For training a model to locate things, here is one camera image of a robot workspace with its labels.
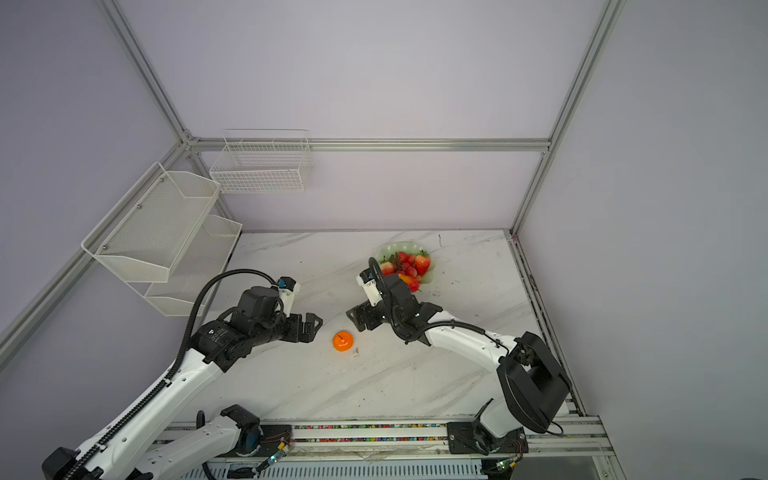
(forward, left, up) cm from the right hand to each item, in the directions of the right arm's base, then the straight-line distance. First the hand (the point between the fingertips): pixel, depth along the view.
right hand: (357, 305), depth 81 cm
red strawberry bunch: (+23, -14, -10) cm, 29 cm away
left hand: (-7, +13, +3) cm, 15 cm away
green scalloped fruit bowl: (+30, -16, -10) cm, 36 cm away
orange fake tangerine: (-5, +5, -12) cm, 14 cm away
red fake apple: (+22, -19, -8) cm, 31 cm away
